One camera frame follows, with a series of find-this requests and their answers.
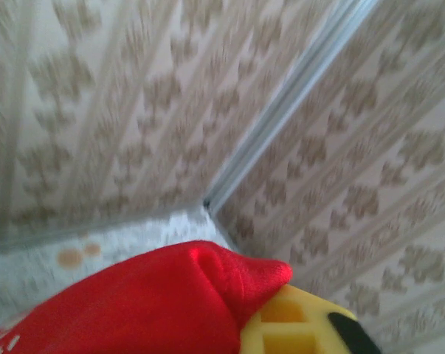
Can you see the aluminium wall corner trim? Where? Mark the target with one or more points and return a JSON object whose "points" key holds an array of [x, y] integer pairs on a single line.
{"points": [[281, 107]]}

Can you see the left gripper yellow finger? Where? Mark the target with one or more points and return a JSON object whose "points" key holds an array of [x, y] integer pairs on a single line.
{"points": [[292, 332]]}

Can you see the red t-shirt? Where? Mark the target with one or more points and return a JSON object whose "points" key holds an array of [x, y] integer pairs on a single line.
{"points": [[133, 302]]}

